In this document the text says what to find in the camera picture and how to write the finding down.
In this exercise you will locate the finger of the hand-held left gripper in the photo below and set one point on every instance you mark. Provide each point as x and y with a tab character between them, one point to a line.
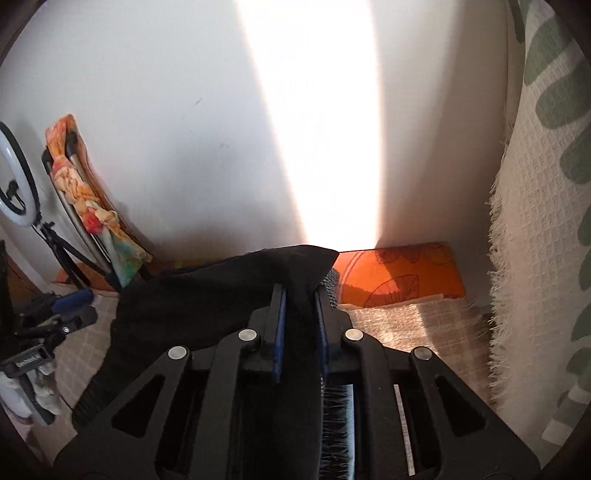
71	301
76	321

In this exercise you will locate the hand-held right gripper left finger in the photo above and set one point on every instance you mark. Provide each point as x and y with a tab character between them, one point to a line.
279	323

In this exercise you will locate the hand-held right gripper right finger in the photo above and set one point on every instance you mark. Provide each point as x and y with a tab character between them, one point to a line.
323	332

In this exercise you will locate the black sport pants yellow print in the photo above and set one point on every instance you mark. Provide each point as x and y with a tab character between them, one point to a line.
184	300

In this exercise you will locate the black mini tripod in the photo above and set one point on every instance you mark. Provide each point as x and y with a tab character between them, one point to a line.
57	249

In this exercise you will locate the beige checked blanket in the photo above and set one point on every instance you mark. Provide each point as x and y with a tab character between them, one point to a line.
415	323

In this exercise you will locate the colourful orange scarf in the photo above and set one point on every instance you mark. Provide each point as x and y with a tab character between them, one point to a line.
87	203

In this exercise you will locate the white cloth green leaf print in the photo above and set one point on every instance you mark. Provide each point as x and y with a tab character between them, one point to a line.
540	277

